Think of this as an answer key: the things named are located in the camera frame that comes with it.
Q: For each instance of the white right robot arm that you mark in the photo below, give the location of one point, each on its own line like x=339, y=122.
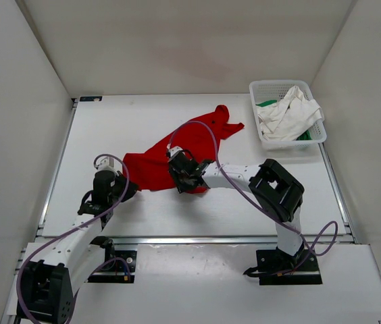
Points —
x=277, y=193

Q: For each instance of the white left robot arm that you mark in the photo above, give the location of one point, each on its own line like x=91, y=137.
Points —
x=49, y=279

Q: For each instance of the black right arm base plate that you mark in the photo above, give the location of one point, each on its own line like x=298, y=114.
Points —
x=273, y=271

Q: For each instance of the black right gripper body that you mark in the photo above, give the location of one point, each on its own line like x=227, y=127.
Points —
x=186, y=174

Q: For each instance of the red t shirt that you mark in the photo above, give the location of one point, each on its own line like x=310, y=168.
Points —
x=199, y=137

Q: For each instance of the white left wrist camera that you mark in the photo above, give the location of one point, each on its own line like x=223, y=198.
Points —
x=106, y=163

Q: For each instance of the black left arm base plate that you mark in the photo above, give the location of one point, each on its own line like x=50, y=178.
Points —
x=120, y=271

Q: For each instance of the white t shirt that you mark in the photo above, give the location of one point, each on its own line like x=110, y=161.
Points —
x=296, y=94

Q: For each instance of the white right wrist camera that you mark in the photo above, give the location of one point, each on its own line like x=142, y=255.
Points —
x=173, y=151

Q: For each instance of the white plastic basket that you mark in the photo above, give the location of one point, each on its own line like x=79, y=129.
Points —
x=265, y=90

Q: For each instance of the green t shirt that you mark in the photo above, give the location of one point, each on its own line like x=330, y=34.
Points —
x=286, y=121

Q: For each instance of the dark label sticker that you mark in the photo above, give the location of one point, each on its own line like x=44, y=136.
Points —
x=90, y=98

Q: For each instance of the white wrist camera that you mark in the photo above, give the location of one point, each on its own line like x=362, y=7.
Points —
x=173, y=151
x=106, y=163

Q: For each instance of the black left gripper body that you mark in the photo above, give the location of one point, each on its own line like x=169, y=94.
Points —
x=119, y=183

